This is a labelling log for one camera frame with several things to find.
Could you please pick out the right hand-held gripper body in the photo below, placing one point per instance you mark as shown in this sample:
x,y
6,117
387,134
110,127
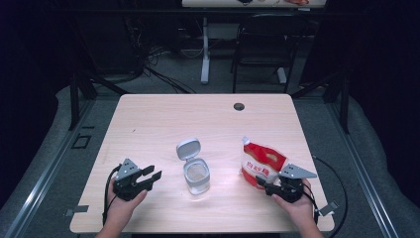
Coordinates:
x,y
294,172

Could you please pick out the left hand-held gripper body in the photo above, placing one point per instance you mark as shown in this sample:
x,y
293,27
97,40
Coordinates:
x,y
127,170

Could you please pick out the red and white sugar bag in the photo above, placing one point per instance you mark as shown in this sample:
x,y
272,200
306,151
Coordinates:
x,y
261,162

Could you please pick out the clear jar with white lid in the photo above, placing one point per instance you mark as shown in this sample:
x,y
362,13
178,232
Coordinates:
x,y
197,175

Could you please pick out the person's right hand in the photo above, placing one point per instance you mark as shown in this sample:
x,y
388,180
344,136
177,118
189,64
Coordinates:
x,y
300,210

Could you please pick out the person's left hand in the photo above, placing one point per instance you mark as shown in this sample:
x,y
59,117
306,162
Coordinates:
x,y
122,208

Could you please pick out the grey tape strip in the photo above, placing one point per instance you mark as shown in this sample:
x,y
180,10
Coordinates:
x,y
328,208
77,209

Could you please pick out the dark curtain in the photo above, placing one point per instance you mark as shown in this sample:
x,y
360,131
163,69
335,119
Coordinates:
x,y
386,66
26,82

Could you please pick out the white desk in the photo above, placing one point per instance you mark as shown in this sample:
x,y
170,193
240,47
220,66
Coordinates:
x,y
205,49

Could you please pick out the black folding chair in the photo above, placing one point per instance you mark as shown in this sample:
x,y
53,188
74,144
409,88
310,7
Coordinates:
x,y
269,39

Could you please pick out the aluminium floor rail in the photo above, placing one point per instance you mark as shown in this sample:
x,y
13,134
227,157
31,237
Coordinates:
x,y
363,178
43,185

